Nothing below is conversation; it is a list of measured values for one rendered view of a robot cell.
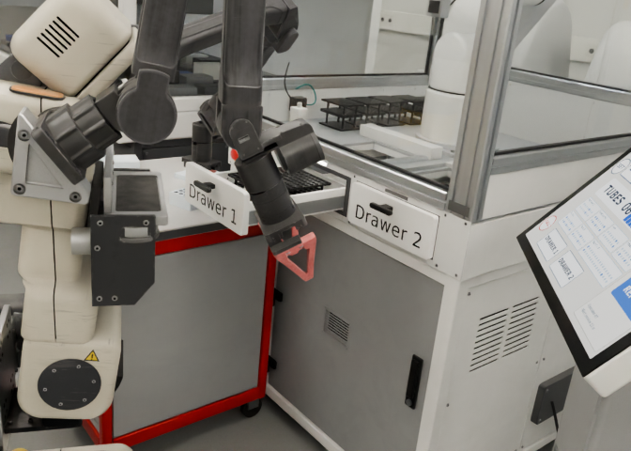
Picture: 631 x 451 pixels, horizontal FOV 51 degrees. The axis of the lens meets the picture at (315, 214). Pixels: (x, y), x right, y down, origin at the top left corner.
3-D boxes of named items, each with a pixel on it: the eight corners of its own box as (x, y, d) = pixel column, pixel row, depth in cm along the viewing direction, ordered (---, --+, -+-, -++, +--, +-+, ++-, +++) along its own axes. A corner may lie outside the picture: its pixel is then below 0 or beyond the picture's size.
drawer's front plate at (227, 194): (241, 237, 162) (244, 194, 158) (184, 199, 182) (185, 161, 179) (247, 235, 163) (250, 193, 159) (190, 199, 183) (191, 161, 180)
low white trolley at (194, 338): (100, 486, 191) (97, 241, 165) (32, 378, 235) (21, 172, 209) (268, 419, 226) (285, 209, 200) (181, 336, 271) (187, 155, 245)
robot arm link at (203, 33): (289, -32, 148) (315, 3, 147) (273, 7, 160) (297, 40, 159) (106, 31, 128) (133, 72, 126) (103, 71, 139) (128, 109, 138)
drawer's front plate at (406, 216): (427, 260, 159) (434, 217, 155) (347, 220, 179) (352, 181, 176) (432, 259, 160) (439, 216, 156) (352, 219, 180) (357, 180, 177)
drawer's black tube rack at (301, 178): (262, 216, 171) (264, 192, 169) (226, 195, 184) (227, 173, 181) (329, 205, 185) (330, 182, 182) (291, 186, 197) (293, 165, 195)
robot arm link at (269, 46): (261, -2, 153) (287, 35, 152) (278, -5, 157) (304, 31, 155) (193, 108, 185) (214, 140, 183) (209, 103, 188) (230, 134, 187)
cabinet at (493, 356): (413, 551, 180) (464, 284, 153) (217, 365, 253) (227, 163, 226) (596, 431, 238) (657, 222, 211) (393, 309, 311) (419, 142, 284)
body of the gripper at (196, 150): (197, 159, 197) (197, 134, 194) (222, 167, 191) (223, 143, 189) (180, 163, 192) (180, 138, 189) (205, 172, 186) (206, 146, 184)
